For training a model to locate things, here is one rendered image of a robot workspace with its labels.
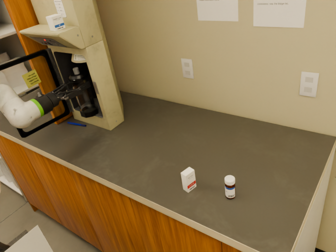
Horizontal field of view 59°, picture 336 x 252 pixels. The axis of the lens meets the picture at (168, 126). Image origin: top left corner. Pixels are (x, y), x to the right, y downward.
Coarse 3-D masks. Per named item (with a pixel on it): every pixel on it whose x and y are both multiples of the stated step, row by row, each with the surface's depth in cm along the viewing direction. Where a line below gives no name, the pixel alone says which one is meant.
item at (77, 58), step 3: (72, 54) 152; (75, 54) 150; (78, 54) 149; (72, 57) 152; (75, 57) 150; (78, 57) 149; (81, 57) 149; (84, 57) 149; (72, 60) 152; (75, 60) 151; (78, 60) 150; (81, 60) 149; (84, 60) 149
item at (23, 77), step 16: (0, 64) 142; (16, 64) 146; (32, 64) 152; (0, 80) 143; (16, 80) 149; (32, 80) 154; (48, 80) 161; (32, 96) 157; (48, 112) 166; (16, 128) 155; (32, 128) 162
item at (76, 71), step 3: (75, 69) 151; (78, 69) 152; (75, 72) 151; (78, 72) 152; (81, 72) 153; (84, 72) 153; (72, 75) 151; (75, 75) 151; (78, 75) 150; (81, 75) 151; (84, 75) 152; (69, 78) 152; (72, 78) 150; (75, 78) 150; (78, 78) 150
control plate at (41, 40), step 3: (30, 36) 143; (36, 39) 145; (39, 39) 143; (42, 39) 141; (45, 39) 139; (48, 39) 137; (51, 39) 135; (45, 42) 145; (51, 42) 141; (54, 42) 139; (57, 42) 137; (54, 45) 146; (57, 45) 144; (60, 45) 141; (63, 45) 139
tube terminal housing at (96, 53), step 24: (48, 0) 136; (72, 0) 127; (72, 24) 135; (96, 24) 140; (72, 48) 144; (96, 48) 143; (96, 72) 146; (120, 96) 181; (96, 120) 166; (120, 120) 168
